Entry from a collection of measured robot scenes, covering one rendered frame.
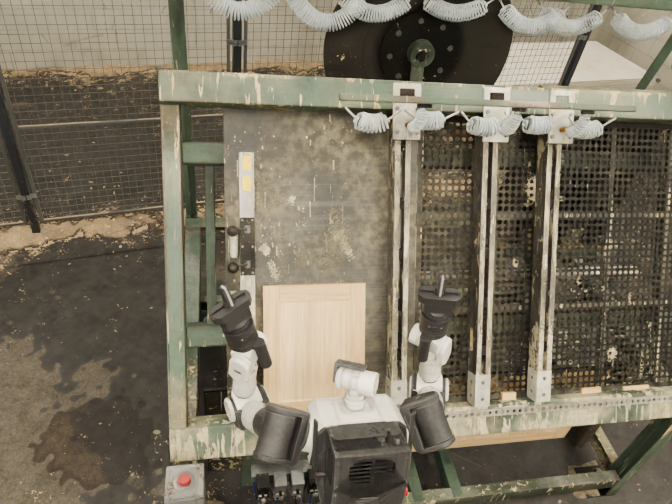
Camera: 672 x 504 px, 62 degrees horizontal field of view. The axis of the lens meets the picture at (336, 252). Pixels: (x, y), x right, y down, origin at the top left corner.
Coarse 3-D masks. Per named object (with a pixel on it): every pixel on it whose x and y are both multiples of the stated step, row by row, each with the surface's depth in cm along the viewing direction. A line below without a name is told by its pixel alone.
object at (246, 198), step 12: (240, 156) 188; (252, 156) 189; (240, 168) 189; (252, 168) 189; (240, 180) 189; (252, 180) 190; (240, 192) 189; (252, 192) 190; (240, 204) 190; (252, 204) 191; (240, 216) 190; (252, 216) 191; (240, 276) 193; (252, 276) 193; (240, 288) 194; (252, 288) 194; (252, 300) 194; (252, 312) 195
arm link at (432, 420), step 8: (440, 400) 170; (424, 408) 158; (432, 408) 158; (440, 408) 159; (416, 416) 159; (424, 416) 158; (432, 416) 157; (440, 416) 158; (424, 424) 158; (432, 424) 157; (440, 424) 157; (448, 424) 160; (424, 432) 158; (432, 432) 157; (440, 432) 157; (448, 432) 158; (424, 440) 159; (432, 440) 157; (440, 440) 157
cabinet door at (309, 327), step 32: (288, 288) 198; (320, 288) 201; (352, 288) 203; (288, 320) 200; (320, 320) 202; (352, 320) 204; (288, 352) 201; (320, 352) 204; (352, 352) 206; (288, 384) 202; (320, 384) 205
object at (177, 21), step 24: (168, 0) 201; (552, 0) 218; (576, 0) 219; (600, 0) 221; (624, 0) 223; (648, 0) 224; (648, 72) 258; (192, 168) 265; (192, 192) 276; (192, 216) 289
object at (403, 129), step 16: (400, 112) 191; (416, 112) 192; (400, 128) 192; (416, 128) 183; (400, 144) 196; (400, 160) 200; (400, 176) 201; (400, 192) 201; (400, 208) 199; (400, 224) 203; (400, 240) 203; (400, 256) 201; (400, 272) 204; (400, 288) 204; (400, 304) 203; (400, 320) 205; (400, 336) 205; (400, 352) 205; (400, 368) 206; (400, 384) 205; (400, 400) 206
